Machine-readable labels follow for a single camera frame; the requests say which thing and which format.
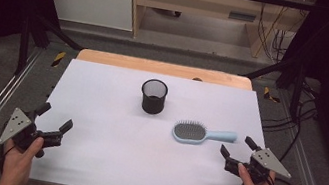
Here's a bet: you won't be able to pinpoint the black mesh cup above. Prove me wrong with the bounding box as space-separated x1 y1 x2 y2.
137 77 170 118

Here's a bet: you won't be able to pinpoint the hanging desk cables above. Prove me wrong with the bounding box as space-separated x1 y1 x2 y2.
251 0 301 67

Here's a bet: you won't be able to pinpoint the white table board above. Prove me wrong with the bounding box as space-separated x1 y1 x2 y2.
27 54 302 185

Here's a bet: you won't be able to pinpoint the left hand-held gripper cable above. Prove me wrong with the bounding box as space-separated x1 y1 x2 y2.
0 142 16 176

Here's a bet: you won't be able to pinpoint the wooden desk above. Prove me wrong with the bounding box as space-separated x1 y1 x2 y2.
120 0 308 66

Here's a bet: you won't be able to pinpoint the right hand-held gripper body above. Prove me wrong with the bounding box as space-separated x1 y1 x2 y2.
222 142 296 185

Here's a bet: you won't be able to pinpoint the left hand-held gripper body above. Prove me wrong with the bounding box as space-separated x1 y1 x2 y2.
0 105 67 162

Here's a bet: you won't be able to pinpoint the black floor cable bundle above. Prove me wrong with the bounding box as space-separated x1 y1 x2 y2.
255 71 325 166

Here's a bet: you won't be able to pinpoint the wooden table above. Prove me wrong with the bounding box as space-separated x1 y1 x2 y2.
75 47 255 92

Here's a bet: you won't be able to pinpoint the light blue hairbrush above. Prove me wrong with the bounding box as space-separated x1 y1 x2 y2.
170 118 239 153

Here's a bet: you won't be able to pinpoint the person's left hand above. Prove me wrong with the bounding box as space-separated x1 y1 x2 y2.
0 131 45 184

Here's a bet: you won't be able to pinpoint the black frame stand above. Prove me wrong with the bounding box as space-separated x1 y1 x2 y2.
235 47 310 123
13 10 88 86

